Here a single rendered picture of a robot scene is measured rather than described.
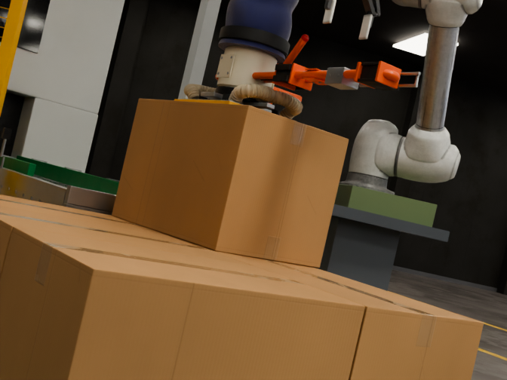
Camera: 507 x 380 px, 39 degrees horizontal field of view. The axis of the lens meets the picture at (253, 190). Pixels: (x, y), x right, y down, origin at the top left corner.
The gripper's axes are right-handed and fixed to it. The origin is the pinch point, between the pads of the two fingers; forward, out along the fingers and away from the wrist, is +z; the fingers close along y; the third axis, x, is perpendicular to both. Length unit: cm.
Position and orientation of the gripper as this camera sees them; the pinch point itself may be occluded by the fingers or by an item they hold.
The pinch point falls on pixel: (345, 27)
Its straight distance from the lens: 202.3
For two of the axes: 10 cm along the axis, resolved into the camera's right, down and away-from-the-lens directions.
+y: -7.9, -2.0, -5.8
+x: 5.6, 1.2, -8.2
